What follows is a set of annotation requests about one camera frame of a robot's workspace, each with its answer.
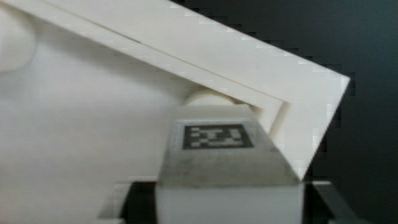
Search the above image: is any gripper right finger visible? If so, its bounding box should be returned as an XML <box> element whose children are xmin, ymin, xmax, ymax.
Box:
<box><xmin>302</xmin><ymin>181</ymin><xmax>373</xmax><ymax>224</ymax></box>

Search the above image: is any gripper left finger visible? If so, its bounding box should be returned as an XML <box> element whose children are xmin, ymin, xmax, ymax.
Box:
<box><xmin>98</xmin><ymin>181</ymin><xmax>158</xmax><ymax>224</ymax></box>

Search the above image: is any white leg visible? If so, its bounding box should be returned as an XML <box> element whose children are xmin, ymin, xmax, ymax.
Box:
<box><xmin>155</xmin><ymin>90</ymin><xmax>304</xmax><ymax>224</ymax></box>

